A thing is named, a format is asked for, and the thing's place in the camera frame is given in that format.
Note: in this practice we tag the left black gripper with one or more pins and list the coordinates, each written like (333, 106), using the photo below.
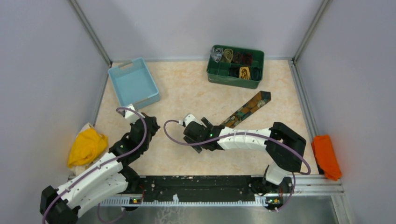
(155, 126)

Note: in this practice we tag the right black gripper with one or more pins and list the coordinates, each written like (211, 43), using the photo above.
(206, 123)

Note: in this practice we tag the brown blue floral tie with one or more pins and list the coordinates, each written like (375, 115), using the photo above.
(255, 103)

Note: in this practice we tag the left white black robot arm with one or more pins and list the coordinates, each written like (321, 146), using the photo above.
(109, 176)

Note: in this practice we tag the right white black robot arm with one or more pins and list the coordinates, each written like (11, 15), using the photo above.
(283, 145)

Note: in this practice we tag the light blue plastic basket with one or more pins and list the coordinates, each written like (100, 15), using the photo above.
(134, 84)

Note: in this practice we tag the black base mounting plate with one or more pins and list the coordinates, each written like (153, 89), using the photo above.
(205, 188)

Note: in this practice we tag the white cloth under yellow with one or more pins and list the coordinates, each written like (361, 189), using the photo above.
(77, 170)

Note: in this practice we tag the green compartment organizer box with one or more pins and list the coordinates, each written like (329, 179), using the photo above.
(227, 73)

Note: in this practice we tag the yellow patterned rolled tie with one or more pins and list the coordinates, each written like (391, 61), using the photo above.
(244, 73)

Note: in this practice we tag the grey rolled tie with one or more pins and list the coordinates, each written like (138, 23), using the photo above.
(216, 54)

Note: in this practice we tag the dark green rolled tie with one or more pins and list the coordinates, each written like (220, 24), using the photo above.
(255, 74)

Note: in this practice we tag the tan rolled tie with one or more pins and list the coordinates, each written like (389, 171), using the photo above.
(227, 56)

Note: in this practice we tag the dark red rolled tie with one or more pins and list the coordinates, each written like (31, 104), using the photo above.
(242, 58)

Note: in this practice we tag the orange cloth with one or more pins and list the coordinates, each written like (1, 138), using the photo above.
(325, 157)

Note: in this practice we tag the grey slotted cable duct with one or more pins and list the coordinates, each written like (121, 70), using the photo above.
(127, 201)

